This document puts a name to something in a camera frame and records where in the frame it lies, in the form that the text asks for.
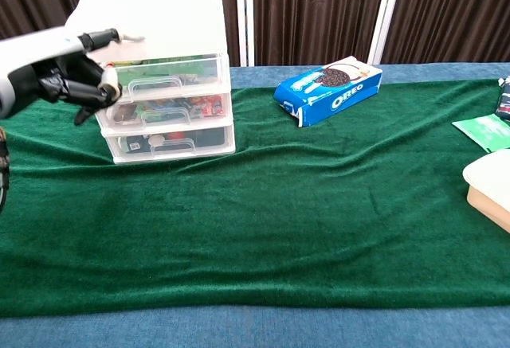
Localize white plastic drawer unit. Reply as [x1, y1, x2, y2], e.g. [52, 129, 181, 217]
[65, 0, 237, 165]

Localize clear drawer with dark items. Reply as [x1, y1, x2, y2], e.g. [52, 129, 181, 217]
[104, 125, 234, 158]

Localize green velvet cloth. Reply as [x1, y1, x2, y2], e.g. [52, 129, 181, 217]
[0, 79, 510, 319]

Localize clear drawer with colourful snacks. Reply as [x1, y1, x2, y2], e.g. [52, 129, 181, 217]
[96, 93, 233, 128]

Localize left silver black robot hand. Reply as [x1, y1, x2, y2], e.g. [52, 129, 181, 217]
[0, 26, 147, 127]

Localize cream lidded plastic box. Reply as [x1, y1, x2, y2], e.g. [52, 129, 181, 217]
[462, 149, 510, 234]

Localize green packets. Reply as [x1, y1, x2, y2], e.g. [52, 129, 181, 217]
[113, 57, 209, 83]

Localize navy red patterned snack packet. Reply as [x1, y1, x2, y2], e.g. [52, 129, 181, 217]
[495, 76, 510, 122]

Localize blue Oreo cookie box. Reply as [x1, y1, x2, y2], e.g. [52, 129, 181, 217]
[273, 56, 383, 128]

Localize blue table cover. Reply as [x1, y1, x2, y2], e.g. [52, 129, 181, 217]
[0, 62, 510, 348]

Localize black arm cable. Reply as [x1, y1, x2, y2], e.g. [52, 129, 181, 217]
[0, 126, 11, 214]

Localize brown curtain folding screen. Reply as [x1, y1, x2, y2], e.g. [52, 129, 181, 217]
[0, 0, 510, 72]

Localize green sachet packet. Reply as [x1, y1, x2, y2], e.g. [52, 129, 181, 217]
[451, 113, 510, 154]

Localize clear drawer with green sachets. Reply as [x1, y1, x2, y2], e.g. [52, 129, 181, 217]
[95, 53, 232, 101]

